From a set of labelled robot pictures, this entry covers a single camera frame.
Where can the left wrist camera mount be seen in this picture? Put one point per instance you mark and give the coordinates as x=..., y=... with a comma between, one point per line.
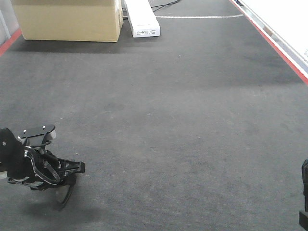
x=38, y=136

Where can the cardboard box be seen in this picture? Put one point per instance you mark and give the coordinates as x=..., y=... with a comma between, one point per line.
x=69, y=20

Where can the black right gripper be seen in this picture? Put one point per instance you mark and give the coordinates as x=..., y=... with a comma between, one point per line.
x=305, y=182

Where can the red white conveyor side rail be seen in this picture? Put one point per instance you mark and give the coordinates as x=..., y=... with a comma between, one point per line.
x=284, y=25

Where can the long white box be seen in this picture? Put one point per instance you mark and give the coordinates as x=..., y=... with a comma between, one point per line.
x=142, y=20

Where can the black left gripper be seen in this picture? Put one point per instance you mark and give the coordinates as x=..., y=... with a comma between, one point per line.
x=35, y=167

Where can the grey brake pad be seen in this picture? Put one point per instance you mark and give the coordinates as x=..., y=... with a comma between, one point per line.
x=303, y=219
x=63, y=193

